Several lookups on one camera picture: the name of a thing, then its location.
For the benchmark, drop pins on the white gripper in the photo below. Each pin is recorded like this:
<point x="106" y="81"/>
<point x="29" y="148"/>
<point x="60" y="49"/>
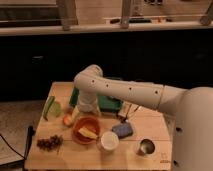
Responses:
<point x="87" y="102"/>

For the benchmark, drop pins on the yellow banana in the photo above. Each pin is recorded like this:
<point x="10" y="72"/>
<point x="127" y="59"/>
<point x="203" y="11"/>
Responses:
<point x="87" y="133"/>

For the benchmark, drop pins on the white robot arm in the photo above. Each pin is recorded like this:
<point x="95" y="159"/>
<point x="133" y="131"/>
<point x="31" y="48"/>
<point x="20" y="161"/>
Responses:
<point x="192" y="147"/>

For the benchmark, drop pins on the red bowl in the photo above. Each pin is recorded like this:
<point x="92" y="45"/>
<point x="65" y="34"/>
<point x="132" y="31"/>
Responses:
<point x="90" y="122"/>

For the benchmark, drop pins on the green tray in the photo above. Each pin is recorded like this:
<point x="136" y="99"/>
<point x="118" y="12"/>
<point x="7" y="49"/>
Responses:
<point x="106" y="103"/>

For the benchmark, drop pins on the orange peach fruit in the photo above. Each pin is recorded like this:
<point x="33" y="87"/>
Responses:
<point x="68" y="120"/>

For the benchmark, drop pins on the green pepper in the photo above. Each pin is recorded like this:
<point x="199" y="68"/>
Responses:
<point x="47" y="106"/>

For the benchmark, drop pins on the white cup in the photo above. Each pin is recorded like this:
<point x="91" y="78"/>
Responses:
<point x="108" y="141"/>

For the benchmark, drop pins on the blue sponge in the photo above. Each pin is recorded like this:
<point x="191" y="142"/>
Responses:
<point x="123" y="130"/>

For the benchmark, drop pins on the purple grapes bunch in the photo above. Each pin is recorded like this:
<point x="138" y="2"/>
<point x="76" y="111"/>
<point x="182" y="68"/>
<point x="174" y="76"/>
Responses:
<point x="50" y="143"/>

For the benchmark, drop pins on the metal cup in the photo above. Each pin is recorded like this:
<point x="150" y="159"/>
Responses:
<point x="146" y="147"/>

